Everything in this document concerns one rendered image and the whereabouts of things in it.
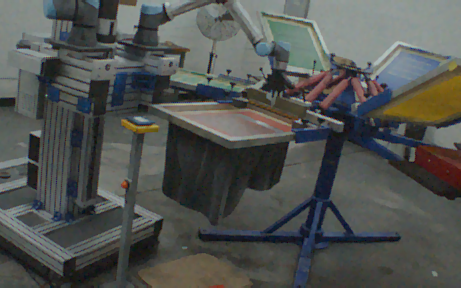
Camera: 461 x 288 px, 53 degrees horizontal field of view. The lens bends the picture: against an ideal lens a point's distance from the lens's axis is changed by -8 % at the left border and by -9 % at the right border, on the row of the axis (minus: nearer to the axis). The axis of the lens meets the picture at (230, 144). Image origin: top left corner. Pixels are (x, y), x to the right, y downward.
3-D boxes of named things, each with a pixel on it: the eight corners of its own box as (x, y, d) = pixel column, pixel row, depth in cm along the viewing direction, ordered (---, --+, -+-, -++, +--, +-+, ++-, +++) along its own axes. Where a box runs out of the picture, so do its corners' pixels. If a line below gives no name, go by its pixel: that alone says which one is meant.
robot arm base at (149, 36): (126, 41, 267) (129, 24, 265) (143, 41, 280) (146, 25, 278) (147, 46, 261) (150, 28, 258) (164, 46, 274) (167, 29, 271)
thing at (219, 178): (215, 228, 238) (231, 143, 226) (156, 192, 266) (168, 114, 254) (219, 227, 240) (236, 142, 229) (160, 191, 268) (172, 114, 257)
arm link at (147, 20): (134, 25, 263) (138, 1, 259) (142, 24, 276) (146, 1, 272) (155, 28, 261) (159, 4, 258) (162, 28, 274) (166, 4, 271)
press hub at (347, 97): (315, 257, 340) (365, 67, 303) (273, 235, 364) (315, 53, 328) (343, 244, 369) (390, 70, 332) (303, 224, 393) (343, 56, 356)
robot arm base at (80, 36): (59, 41, 225) (62, 21, 222) (81, 41, 238) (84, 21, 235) (80, 46, 218) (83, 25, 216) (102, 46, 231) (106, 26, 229)
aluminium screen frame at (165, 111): (229, 149, 216) (231, 140, 215) (147, 111, 252) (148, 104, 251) (326, 136, 274) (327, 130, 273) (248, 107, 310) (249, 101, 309)
